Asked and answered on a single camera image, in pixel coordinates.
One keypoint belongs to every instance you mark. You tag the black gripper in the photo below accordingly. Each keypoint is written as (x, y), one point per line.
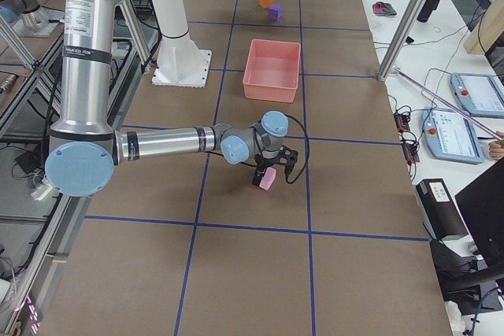
(264, 163)

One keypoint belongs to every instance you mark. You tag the light pink foam block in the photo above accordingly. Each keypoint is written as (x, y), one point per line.
(268, 178)

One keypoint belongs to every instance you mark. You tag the purple foam block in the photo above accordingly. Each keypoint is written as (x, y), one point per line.
(275, 12)

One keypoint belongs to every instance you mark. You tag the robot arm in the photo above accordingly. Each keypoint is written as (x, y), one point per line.
(29, 19)
(85, 149)

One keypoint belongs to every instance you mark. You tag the pink plastic bin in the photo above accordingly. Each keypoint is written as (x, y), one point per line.
(272, 70)

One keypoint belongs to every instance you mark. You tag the person hand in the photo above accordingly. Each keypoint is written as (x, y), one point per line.
(496, 149)

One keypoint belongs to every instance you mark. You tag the red circuit board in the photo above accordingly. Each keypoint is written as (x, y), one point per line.
(408, 139)

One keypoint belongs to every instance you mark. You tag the black box device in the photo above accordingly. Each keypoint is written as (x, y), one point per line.
(439, 212)

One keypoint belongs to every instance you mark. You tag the near teach pendant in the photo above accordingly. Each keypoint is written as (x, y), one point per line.
(450, 137)

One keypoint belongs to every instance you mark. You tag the teach pendant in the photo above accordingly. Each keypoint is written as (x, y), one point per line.
(450, 137)
(478, 94)

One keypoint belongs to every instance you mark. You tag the grey pink cloth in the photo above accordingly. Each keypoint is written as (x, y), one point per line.
(383, 9)

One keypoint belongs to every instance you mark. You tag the white power strip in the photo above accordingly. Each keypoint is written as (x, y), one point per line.
(41, 190)

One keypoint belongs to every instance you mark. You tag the black monitor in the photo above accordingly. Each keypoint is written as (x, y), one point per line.
(481, 206)

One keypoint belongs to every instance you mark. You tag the far teach pendant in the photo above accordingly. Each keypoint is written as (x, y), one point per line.
(478, 94)

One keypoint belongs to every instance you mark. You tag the black water bottle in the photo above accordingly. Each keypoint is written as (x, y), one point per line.
(427, 10)

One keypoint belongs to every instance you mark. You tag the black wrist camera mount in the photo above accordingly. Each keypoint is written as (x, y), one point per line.
(288, 158)

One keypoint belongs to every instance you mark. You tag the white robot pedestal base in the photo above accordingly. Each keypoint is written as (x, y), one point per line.
(179, 61)

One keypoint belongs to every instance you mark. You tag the aluminium frame post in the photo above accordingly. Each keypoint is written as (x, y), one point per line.
(410, 15)

